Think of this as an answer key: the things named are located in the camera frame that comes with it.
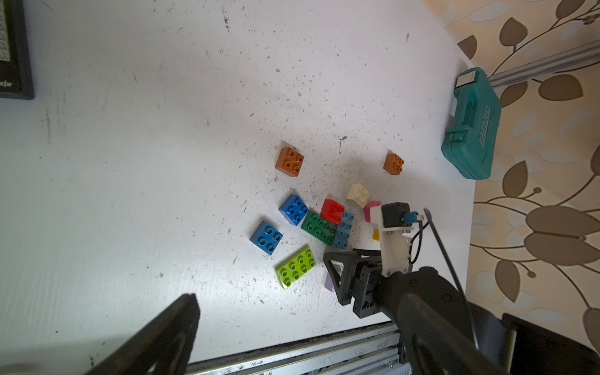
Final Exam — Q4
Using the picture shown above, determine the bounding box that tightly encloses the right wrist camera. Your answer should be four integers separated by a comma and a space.
370, 202, 419, 277

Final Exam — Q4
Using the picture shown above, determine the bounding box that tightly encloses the light blue lego brick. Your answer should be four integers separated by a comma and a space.
333, 211, 355, 250

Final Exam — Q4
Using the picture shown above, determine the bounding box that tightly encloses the red lego brick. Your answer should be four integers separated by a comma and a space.
320, 198, 345, 225

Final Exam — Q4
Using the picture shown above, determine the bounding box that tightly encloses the black bit holder card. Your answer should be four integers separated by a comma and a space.
0, 0, 34, 100

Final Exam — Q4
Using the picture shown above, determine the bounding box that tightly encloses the pink lego brick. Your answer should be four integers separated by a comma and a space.
363, 201, 382, 223

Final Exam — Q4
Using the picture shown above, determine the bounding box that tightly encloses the dark green lego brick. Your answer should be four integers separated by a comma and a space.
301, 210, 338, 246

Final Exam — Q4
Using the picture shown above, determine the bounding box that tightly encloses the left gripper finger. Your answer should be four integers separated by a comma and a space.
88, 294, 200, 374

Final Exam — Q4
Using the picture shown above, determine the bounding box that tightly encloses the blue lego brick upper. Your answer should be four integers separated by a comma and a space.
279, 195, 309, 227

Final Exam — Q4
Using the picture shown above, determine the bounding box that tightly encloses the blue lego brick left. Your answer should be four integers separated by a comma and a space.
250, 220, 283, 256

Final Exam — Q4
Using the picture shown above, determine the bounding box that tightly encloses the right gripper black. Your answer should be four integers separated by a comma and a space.
323, 249, 382, 319

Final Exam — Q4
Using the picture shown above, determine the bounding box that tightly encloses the purple lego brick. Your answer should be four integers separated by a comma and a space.
324, 274, 334, 292

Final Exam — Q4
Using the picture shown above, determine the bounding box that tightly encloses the cream lego brick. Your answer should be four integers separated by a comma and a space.
346, 183, 370, 208

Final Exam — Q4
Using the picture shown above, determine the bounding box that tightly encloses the lime green lego brick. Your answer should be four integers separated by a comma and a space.
275, 246, 317, 289

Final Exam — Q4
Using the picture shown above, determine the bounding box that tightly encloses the green tool case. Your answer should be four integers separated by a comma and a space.
442, 67, 503, 181

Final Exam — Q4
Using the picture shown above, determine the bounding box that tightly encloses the orange lego brick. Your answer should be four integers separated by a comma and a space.
275, 147, 304, 178
383, 152, 404, 175

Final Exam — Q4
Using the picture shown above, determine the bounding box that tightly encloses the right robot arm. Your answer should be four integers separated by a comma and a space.
323, 249, 599, 374

